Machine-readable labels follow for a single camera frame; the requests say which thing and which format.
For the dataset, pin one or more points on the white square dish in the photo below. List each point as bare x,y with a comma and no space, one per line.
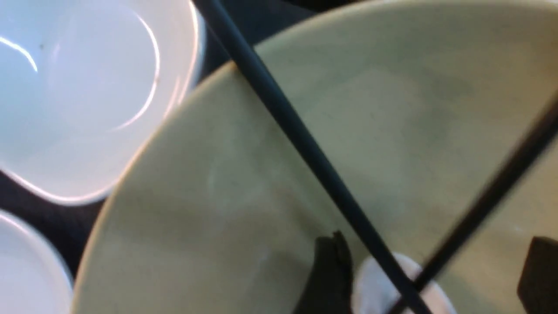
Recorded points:
85,83
34,278

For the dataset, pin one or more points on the beige noodle bowl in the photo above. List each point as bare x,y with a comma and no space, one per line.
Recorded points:
416,103

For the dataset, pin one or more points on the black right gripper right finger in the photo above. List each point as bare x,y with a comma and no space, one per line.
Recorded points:
538,284

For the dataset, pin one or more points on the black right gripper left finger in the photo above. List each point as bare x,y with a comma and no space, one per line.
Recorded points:
329,285

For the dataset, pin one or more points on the white soup spoon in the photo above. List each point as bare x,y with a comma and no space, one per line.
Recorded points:
374,293

